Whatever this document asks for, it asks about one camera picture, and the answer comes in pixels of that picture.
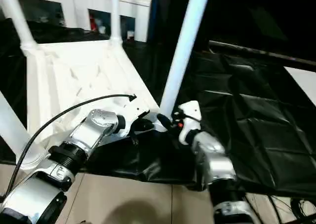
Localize white plastic table top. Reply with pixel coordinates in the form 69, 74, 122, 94
17, 37, 166, 169

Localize black work mat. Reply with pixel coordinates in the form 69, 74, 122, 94
0, 18, 316, 195

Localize dark metal rod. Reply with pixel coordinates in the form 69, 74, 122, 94
208, 40, 316, 68

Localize white flat board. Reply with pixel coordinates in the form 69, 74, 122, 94
286, 66, 316, 107

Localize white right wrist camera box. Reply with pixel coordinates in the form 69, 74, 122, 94
175, 101, 202, 146

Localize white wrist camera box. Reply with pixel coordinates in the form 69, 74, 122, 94
116, 98, 152, 137
175, 101, 202, 146

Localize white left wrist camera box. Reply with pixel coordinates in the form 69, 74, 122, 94
116, 98, 152, 137

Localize black floor cable coil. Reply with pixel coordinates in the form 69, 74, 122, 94
269, 197, 316, 224

